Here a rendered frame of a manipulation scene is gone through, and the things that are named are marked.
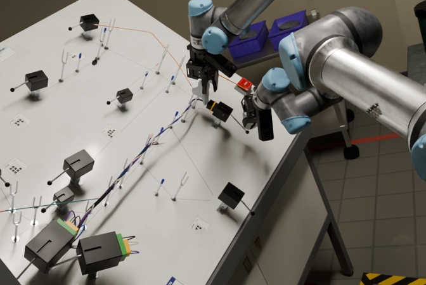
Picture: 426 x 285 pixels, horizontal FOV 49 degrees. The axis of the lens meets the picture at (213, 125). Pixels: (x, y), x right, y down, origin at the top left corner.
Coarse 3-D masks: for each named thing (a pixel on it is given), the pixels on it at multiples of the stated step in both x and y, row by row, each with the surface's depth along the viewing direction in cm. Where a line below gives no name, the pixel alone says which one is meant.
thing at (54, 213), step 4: (56, 208) 128; (68, 208) 129; (52, 212) 127; (56, 212) 127; (68, 212) 129; (72, 212) 129; (52, 216) 126; (56, 216) 127; (60, 216) 127; (64, 216) 127; (68, 216) 128; (64, 220) 127
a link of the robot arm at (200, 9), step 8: (192, 0) 141; (200, 0) 141; (208, 0) 141; (192, 8) 139; (200, 8) 139; (208, 8) 140; (192, 16) 141; (200, 16) 140; (208, 16) 140; (192, 24) 143; (200, 24) 142; (208, 24) 141; (192, 32) 145; (200, 32) 144
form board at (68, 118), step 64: (0, 64) 152; (128, 64) 173; (0, 128) 138; (64, 128) 146; (128, 128) 154; (192, 128) 164; (256, 128) 176; (0, 192) 125; (128, 192) 139; (192, 192) 147; (256, 192) 156; (0, 256) 115; (64, 256) 121; (128, 256) 127; (192, 256) 133
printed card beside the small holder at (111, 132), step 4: (108, 124) 152; (104, 128) 151; (108, 128) 151; (112, 128) 152; (100, 132) 149; (104, 132) 150; (108, 132) 150; (112, 132) 151; (116, 132) 151; (108, 136) 149; (112, 136) 150; (116, 136) 150; (112, 140) 149
